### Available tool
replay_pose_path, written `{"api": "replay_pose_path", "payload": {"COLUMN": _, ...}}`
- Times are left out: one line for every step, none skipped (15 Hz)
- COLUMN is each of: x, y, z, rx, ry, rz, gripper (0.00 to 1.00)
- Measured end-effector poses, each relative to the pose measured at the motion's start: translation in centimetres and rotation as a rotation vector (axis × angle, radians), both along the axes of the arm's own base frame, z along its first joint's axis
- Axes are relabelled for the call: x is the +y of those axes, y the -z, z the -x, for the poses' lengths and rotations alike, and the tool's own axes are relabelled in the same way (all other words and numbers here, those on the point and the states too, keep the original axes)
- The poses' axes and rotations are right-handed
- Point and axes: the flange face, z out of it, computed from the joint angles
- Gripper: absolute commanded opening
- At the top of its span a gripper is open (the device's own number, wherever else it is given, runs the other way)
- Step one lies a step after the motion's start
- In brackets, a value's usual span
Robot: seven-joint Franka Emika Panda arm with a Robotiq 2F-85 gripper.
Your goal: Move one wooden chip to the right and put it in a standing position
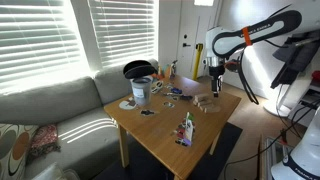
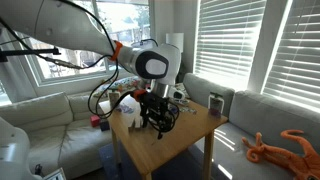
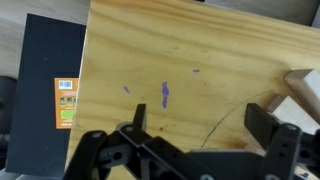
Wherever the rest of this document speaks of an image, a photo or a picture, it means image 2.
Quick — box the red box on sofa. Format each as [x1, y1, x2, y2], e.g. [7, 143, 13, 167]
[90, 115, 100, 127]

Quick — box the colourful cushion on sofa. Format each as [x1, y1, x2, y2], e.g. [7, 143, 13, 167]
[93, 76, 141, 98]

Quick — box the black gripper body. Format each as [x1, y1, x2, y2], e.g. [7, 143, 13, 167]
[138, 93, 179, 134]

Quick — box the wooden side table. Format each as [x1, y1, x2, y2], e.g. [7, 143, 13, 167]
[108, 96, 228, 180]

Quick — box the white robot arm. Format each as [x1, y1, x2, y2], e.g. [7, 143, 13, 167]
[0, 0, 181, 135]

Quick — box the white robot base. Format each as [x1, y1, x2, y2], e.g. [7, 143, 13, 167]
[0, 117, 42, 180]

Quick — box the white leather sofa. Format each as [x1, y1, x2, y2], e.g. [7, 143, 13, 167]
[0, 92, 112, 179]

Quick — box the white lamp shade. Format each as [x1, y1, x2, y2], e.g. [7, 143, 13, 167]
[166, 33, 184, 52]

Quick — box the dark blue box on sofa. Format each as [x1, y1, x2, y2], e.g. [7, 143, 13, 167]
[99, 120, 110, 131]

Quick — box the grey fabric sofa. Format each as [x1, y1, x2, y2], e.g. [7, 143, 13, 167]
[183, 73, 320, 180]

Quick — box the orange plush octopus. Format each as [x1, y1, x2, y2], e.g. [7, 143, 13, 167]
[242, 129, 320, 180]

